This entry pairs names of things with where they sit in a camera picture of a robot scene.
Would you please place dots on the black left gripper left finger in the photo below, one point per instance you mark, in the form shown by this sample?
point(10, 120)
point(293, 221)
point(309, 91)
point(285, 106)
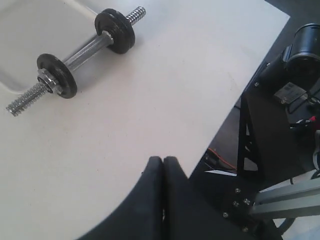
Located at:
point(140, 215)

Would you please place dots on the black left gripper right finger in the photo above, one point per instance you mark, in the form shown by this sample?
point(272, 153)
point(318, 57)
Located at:
point(187, 214)

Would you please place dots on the silver metal hex nut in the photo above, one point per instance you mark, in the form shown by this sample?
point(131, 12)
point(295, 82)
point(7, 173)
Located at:
point(50, 81)

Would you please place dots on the chrome threaded dumbbell bar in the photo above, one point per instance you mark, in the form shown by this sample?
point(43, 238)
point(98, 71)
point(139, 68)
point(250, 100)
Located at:
point(76, 59)

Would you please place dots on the black end weight plate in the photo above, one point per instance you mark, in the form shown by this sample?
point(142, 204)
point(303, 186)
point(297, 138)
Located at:
point(60, 72)

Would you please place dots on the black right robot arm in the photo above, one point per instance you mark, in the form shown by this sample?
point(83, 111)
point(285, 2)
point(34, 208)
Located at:
point(296, 69)

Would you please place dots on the white plastic tray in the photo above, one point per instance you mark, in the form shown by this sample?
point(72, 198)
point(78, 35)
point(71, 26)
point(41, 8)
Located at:
point(29, 28)

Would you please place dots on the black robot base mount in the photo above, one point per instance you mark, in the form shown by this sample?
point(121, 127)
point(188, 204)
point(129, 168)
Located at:
point(271, 149)

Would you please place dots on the aluminium frame rail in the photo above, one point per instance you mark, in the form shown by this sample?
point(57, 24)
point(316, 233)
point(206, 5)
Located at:
point(292, 201)

